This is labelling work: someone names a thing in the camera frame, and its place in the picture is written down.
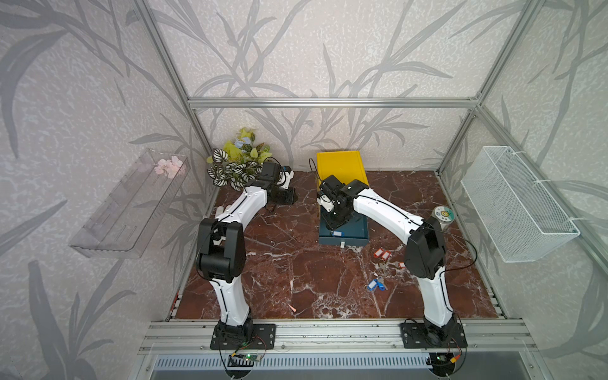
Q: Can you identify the left circuit board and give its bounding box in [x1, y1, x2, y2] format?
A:
[227, 351, 266, 367]

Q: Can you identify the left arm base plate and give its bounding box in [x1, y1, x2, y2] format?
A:
[210, 321, 277, 351]

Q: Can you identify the yellow drawer cabinet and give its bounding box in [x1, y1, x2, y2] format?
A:
[316, 150, 369, 200]

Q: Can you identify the dark teal drawer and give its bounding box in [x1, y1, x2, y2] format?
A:
[318, 208, 370, 248]

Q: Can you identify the aluminium front rail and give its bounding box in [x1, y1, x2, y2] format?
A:
[138, 318, 537, 355]

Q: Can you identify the solder wire spool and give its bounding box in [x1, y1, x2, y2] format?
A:
[432, 206, 455, 226]

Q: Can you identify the clear acrylic wall shelf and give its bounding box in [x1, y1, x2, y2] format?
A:
[69, 148, 189, 259]

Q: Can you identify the artificial potted plant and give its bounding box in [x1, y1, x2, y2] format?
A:
[207, 128, 272, 192]

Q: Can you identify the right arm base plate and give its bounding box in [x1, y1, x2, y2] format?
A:
[399, 316, 468, 349]

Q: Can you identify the right circuit board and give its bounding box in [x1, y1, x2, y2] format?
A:
[427, 352, 462, 372]

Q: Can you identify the white wire mesh basket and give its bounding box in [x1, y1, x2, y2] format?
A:
[461, 146, 580, 263]

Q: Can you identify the circuit board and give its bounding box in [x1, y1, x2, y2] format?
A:
[427, 352, 462, 372]
[227, 351, 266, 367]

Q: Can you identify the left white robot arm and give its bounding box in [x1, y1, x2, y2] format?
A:
[195, 161, 297, 340]

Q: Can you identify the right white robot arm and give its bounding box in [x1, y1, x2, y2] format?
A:
[317, 175, 458, 341]

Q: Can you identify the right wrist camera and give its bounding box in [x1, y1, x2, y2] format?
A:
[317, 194, 334, 212]

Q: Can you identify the pink artificial flower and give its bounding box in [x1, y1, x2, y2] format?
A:
[155, 156, 184, 179]

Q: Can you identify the white work glove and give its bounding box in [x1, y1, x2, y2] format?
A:
[215, 204, 233, 219]

